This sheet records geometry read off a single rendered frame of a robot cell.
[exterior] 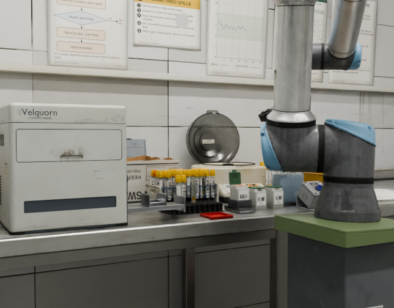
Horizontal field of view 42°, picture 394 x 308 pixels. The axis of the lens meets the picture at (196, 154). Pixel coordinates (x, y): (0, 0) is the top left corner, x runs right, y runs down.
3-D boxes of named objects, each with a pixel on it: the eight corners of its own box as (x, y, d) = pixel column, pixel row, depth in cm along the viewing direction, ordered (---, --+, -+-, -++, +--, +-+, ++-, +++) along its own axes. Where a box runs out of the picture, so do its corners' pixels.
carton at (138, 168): (109, 209, 156) (108, 159, 156) (82, 198, 182) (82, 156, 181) (181, 203, 168) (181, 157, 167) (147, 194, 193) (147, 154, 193)
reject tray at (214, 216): (211, 219, 137) (211, 216, 137) (199, 216, 143) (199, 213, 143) (233, 217, 140) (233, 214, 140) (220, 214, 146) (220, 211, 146)
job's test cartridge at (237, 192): (237, 208, 149) (237, 186, 149) (229, 205, 153) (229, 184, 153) (249, 206, 151) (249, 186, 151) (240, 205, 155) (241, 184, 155)
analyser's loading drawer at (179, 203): (112, 217, 128) (112, 197, 128) (104, 214, 134) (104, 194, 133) (186, 211, 137) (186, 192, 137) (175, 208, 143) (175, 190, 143)
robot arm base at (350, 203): (394, 222, 117) (396, 178, 117) (339, 223, 112) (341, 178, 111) (352, 212, 131) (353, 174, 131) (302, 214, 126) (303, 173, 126)
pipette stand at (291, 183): (283, 206, 162) (283, 175, 162) (269, 203, 168) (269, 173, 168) (306, 204, 167) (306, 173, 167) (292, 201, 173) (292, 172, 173)
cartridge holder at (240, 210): (239, 214, 147) (239, 201, 147) (224, 209, 155) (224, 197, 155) (255, 212, 149) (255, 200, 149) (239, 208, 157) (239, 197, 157)
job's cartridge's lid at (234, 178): (229, 169, 153) (228, 169, 154) (230, 185, 153) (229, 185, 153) (240, 168, 155) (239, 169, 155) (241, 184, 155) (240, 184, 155)
